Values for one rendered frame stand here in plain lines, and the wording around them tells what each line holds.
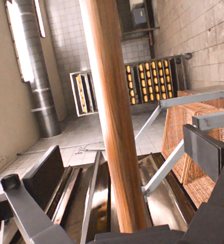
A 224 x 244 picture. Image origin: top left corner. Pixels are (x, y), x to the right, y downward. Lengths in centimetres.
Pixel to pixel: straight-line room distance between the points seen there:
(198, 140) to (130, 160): 6
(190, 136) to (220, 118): 47
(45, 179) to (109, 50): 12
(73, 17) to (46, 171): 539
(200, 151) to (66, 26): 538
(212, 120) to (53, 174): 54
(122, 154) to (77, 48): 518
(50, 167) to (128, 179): 7
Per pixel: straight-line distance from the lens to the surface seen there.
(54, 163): 19
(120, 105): 17
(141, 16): 475
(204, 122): 63
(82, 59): 526
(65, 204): 142
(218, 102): 129
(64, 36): 544
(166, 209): 120
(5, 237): 140
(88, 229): 95
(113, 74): 16
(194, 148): 19
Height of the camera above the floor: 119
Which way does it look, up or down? 2 degrees up
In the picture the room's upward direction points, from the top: 99 degrees counter-clockwise
